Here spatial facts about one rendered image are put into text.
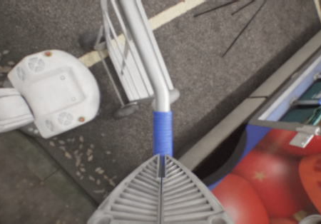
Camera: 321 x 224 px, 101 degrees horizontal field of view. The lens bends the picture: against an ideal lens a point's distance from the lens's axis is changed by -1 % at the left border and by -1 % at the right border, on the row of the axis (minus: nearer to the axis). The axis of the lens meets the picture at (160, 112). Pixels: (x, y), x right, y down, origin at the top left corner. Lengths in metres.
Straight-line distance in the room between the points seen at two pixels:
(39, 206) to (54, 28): 1.57
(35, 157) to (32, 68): 0.75
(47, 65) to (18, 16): 0.70
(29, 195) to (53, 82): 1.00
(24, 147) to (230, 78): 2.30
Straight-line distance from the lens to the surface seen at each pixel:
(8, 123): 1.19
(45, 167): 1.59
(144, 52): 0.24
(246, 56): 2.35
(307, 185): 0.91
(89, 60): 1.52
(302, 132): 1.14
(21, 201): 1.76
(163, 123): 0.23
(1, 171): 1.72
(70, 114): 1.13
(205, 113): 1.80
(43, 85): 1.25
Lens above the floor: 1.45
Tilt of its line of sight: 72 degrees down
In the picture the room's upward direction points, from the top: 100 degrees clockwise
